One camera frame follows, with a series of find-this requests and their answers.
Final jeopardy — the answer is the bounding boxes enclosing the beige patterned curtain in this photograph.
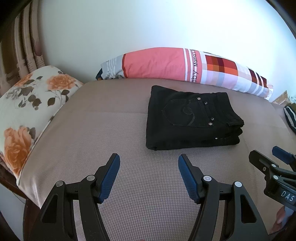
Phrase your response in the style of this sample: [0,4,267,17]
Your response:
[1,1,45,95]

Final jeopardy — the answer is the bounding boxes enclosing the beige textured bed mattress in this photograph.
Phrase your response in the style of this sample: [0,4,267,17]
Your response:
[19,79,295,240]

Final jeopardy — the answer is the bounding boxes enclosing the person's right hand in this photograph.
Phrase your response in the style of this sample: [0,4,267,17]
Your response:
[270,206,285,233]

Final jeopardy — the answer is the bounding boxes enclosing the green white striped garment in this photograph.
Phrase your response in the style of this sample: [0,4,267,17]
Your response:
[283,103,296,133]

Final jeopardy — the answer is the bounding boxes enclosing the floral orange rose pillow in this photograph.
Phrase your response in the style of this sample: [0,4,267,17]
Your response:
[1,66,83,179]

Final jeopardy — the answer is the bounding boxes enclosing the pink striped bolster pillow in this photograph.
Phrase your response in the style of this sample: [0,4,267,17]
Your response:
[96,47,273,100]

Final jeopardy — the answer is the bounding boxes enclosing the black denim pants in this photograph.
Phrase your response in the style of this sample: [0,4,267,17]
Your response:
[146,85,244,151]

